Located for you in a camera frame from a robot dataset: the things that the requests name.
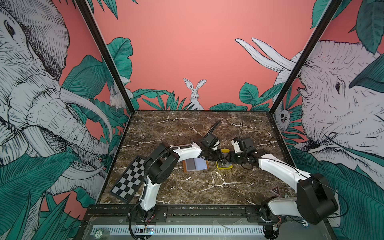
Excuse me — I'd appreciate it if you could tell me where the yellow plastic card tray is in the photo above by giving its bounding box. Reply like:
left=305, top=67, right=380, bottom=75
left=216, top=149, right=233, bottom=170

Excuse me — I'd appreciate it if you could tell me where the brown leather card holder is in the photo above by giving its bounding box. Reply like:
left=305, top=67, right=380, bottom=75
left=183, top=158, right=209, bottom=173

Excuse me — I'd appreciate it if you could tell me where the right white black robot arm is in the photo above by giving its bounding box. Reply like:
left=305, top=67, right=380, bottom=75
left=227, top=138, right=339, bottom=225

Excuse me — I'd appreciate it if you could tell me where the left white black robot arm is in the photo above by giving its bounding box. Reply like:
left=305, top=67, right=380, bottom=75
left=135, top=133, right=221, bottom=222

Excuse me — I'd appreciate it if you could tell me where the red warning triangle sticker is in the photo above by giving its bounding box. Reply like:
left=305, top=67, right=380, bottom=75
left=270, top=186, right=282, bottom=198

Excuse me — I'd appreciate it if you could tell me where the checkerboard calibration tag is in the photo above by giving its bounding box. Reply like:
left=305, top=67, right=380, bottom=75
left=110, top=156, right=145, bottom=204

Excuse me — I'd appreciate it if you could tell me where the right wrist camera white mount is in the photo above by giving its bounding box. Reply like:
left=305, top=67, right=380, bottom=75
left=231, top=140, right=243, bottom=153

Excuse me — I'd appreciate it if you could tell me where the white slotted cable duct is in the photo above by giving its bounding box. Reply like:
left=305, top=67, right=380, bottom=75
left=90, top=225, right=264, bottom=238

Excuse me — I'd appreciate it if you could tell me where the black front mounting rail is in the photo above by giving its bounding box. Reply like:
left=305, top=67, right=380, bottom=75
left=85, top=204, right=287, bottom=225

